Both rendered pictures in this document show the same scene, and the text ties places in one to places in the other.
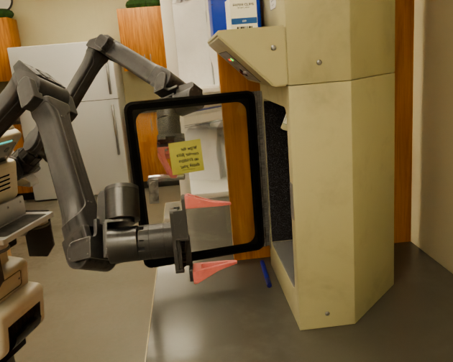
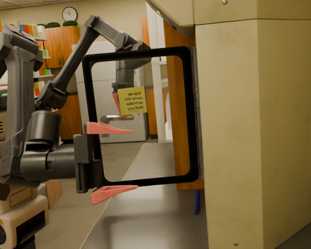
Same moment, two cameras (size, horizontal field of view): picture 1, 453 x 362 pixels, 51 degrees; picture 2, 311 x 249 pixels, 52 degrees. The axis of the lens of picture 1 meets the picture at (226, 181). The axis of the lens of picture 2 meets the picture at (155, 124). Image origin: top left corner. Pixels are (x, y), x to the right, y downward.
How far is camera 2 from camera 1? 0.29 m
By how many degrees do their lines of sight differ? 12
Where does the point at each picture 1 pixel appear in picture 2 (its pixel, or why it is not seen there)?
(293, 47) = not seen: outside the picture
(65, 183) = (12, 112)
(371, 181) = (283, 120)
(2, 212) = not seen: hidden behind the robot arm
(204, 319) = (131, 237)
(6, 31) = (72, 34)
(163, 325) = (97, 238)
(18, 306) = (25, 212)
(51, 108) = (16, 56)
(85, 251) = (7, 168)
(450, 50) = not seen: outside the picture
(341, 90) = (247, 29)
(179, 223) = (81, 146)
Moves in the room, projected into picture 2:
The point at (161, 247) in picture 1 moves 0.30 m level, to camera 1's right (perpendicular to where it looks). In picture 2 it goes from (65, 168) to (244, 164)
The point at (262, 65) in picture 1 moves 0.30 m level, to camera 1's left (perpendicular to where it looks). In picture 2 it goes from (170, 6) to (22, 24)
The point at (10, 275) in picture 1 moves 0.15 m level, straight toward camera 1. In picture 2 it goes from (22, 188) to (18, 202)
